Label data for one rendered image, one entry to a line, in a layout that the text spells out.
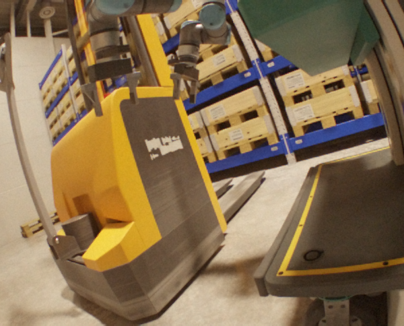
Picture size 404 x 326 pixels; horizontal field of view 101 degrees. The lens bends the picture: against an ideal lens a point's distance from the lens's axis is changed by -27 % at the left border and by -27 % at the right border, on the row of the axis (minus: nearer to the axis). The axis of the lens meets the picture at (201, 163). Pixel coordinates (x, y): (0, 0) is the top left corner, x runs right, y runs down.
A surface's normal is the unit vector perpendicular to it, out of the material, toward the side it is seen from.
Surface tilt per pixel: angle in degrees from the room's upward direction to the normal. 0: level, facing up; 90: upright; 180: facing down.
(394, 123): 90
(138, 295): 90
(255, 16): 90
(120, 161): 90
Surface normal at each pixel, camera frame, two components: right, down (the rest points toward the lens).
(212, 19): -0.18, 0.25
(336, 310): -0.54, 0.27
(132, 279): 0.20, 0.01
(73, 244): 0.79, -0.24
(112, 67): 0.78, 0.19
